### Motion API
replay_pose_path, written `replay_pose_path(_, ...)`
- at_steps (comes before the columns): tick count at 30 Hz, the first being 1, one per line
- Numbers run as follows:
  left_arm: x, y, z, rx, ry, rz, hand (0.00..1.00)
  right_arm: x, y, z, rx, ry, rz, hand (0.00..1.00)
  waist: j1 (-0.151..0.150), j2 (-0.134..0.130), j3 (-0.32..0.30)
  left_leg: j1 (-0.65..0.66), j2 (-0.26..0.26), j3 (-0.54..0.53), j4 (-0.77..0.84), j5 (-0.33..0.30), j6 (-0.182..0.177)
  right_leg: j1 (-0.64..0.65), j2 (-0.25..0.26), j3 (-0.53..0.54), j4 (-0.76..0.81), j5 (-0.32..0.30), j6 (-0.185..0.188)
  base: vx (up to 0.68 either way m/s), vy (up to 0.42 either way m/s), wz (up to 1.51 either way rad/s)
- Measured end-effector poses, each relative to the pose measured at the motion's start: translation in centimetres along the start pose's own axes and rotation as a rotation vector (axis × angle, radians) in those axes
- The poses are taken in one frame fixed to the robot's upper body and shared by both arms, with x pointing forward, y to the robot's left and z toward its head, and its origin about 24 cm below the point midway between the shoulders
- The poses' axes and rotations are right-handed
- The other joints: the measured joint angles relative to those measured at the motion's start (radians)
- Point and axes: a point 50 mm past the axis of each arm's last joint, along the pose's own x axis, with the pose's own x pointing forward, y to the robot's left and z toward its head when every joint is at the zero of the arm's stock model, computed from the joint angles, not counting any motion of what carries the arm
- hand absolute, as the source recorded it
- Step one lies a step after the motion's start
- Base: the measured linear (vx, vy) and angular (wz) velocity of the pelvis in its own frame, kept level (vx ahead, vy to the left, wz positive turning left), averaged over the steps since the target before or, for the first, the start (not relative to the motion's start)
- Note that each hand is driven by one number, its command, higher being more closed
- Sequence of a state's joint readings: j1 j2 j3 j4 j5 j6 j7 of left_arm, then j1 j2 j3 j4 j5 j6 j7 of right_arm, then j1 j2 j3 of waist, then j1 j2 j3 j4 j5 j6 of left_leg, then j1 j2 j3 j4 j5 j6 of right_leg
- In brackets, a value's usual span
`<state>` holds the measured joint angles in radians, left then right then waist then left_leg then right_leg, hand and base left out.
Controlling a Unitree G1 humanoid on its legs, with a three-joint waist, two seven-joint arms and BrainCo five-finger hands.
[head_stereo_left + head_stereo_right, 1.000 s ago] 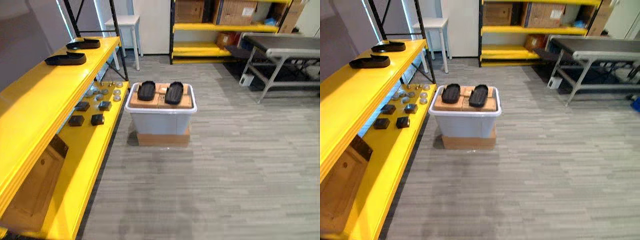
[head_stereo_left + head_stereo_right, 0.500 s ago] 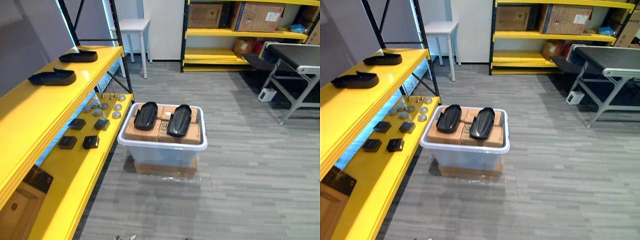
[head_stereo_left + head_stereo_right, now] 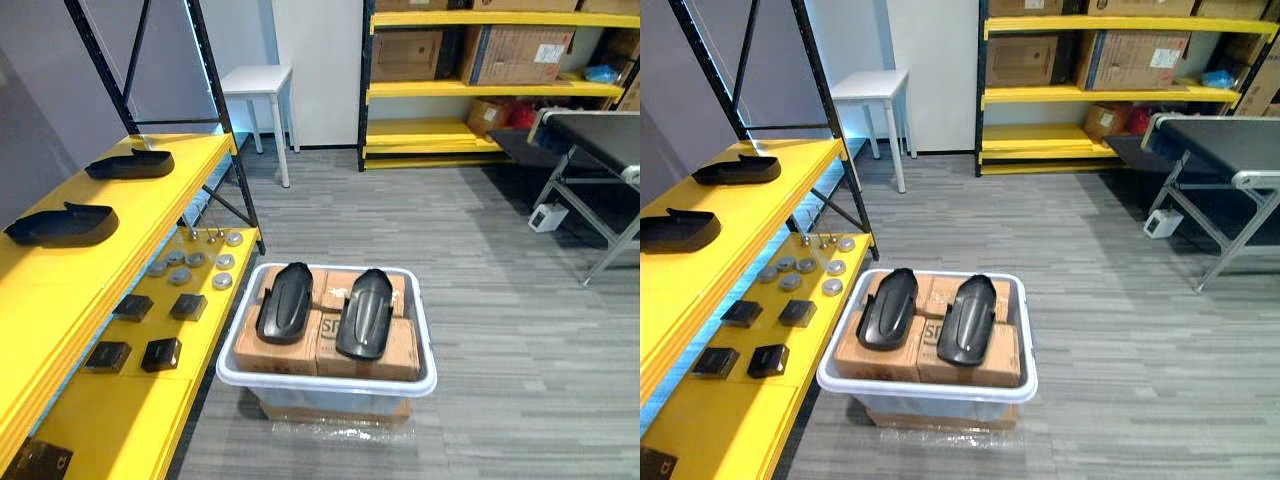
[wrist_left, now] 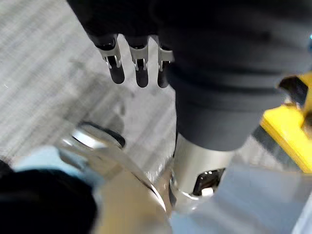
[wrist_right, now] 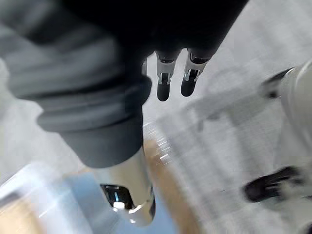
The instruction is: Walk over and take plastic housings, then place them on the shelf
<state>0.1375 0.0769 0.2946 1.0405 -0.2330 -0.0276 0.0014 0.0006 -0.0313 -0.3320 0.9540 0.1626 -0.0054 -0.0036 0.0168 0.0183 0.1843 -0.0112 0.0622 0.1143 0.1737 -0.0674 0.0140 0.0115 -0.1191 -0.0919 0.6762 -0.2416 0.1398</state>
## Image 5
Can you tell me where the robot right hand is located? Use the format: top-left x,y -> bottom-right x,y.
0,0 -> 249,227

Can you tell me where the blue plastic crate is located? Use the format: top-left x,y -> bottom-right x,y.
0,162 -> 178,234

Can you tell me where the dark robot foot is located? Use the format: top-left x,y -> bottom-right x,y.
242,165 -> 308,203

